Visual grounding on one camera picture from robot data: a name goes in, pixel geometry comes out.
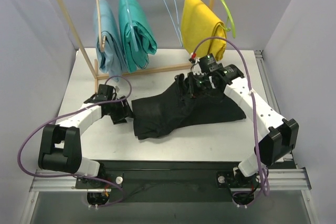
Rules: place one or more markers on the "light blue trousers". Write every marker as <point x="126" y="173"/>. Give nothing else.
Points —
<point x="111" y="61"/>

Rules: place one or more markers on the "yellow trousers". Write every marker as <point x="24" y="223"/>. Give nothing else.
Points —
<point x="199" y="23"/>

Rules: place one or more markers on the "black denim trousers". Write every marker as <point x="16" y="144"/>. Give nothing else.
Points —
<point x="159" y="115"/>

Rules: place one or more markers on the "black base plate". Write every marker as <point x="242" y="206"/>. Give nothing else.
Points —
<point x="171" y="181"/>

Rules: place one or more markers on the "aluminium frame rail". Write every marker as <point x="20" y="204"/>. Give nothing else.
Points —
<point x="275" y="177"/>

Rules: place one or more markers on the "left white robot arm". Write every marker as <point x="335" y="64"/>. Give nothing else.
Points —
<point x="60" y="149"/>

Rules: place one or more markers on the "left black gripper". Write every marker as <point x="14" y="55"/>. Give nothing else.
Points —
<point x="122" y="111"/>

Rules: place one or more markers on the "wooden hanger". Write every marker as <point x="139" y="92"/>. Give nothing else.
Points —
<point x="102" y="38"/>

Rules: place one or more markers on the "teal trousers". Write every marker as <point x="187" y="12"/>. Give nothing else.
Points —
<point x="144" y="36"/>

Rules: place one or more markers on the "teal plastic hanger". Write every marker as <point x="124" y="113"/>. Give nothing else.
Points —
<point x="135" y="44"/>

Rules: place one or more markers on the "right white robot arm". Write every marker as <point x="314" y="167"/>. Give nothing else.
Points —
<point x="276" y="136"/>

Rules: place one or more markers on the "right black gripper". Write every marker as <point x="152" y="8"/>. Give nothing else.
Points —
<point x="191" y="85"/>

